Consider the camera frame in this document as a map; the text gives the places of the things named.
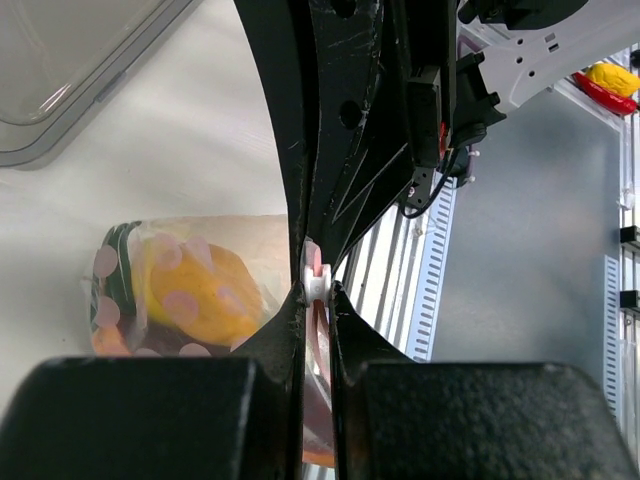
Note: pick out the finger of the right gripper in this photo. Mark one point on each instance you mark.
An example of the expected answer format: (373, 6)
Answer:
(386, 99)
(280, 37)

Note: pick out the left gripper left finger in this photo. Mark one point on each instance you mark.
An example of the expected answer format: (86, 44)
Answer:
(237, 416)

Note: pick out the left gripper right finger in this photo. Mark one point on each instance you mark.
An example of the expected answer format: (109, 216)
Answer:
(395, 418)

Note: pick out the yellow mango toy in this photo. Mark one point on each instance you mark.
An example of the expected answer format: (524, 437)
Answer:
(202, 289)

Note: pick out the clear zip top bag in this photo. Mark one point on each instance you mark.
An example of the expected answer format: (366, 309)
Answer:
(262, 242)

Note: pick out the red meat slice toy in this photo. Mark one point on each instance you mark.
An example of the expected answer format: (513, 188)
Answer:
(126, 339)

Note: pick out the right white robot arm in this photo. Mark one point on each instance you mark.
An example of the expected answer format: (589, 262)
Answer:
(508, 51)

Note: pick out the clear plastic tray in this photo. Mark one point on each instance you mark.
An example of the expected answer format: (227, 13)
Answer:
(60, 58)

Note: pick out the aluminium mounting rail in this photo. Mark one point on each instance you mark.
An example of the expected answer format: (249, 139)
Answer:
(380, 275)

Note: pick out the white slotted cable duct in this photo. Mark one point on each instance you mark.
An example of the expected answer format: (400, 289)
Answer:
(435, 235)

